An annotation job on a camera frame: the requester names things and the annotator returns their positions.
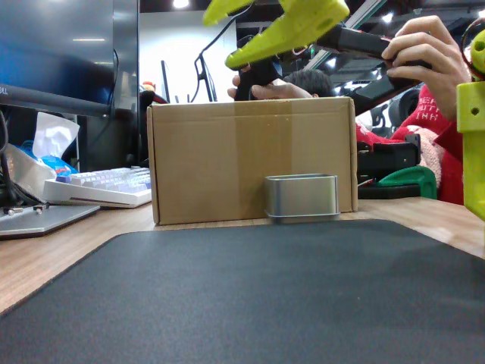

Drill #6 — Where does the black leader arm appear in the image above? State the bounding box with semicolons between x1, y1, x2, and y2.
233;25;433;115

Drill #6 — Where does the black leader arm base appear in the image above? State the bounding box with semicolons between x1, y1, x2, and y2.
355;133;422;200

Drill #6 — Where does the red sweater forearm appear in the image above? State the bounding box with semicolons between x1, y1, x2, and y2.
355;85;465;206

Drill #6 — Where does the square metal tin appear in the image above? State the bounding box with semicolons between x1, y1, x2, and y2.
263;173;341;224

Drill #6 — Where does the person's right hand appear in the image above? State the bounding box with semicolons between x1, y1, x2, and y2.
227;74;316;102

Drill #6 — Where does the person's left hand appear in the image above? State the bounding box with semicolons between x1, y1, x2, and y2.
380;14;473;123

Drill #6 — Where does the dark-haired person's head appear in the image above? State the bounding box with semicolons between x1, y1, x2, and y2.
283;69;335;99

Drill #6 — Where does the brown cardboard box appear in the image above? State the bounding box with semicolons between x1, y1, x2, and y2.
146;96;359;227

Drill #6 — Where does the dark computer monitor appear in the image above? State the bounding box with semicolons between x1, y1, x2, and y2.
0;0;139;117

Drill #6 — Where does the green clamp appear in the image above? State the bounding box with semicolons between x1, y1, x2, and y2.
376;165;439;200

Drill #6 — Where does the white purple keyboard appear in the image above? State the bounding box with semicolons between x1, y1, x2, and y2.
42;166;153;210

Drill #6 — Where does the blue tissue pack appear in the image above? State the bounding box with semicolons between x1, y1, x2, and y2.
22;111;81;185

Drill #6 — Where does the black rectangular mat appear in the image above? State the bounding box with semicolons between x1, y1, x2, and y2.
0;218;485;364

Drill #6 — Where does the silver monitor stand base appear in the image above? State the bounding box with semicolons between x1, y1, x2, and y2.
0;203;102;240

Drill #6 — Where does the black cable bundle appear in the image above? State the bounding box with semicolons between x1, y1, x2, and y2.
0;108;37;208

